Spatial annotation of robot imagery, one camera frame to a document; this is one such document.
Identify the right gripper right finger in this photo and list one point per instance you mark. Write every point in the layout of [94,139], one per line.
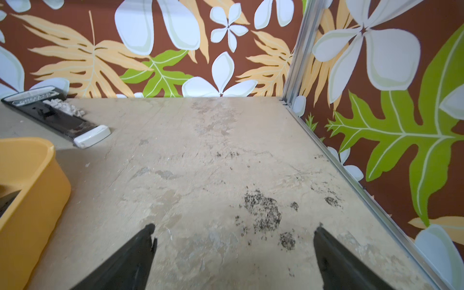
[340,269]

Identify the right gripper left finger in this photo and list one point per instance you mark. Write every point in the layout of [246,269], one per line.
[128,268]

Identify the yellow plastic storage box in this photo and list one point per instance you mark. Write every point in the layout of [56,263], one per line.
[39,190]

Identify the black lint roller stick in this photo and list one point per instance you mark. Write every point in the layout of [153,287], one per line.
[47,106]

